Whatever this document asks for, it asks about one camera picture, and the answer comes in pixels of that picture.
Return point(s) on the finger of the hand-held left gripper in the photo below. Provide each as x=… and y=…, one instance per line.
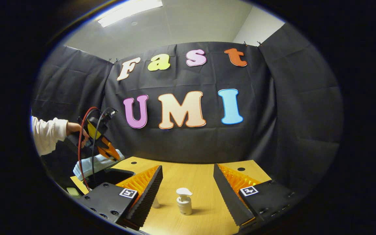
x=108, y=148

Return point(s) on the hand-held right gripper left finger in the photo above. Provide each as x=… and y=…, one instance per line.
x=148, y=199

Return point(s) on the white pump bottle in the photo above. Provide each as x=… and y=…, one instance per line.
x=184, y=205

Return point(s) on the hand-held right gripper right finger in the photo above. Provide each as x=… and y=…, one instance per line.
x=228, y=199

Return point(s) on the light blue suitcase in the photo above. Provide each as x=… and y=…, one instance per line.
x=100, y=163

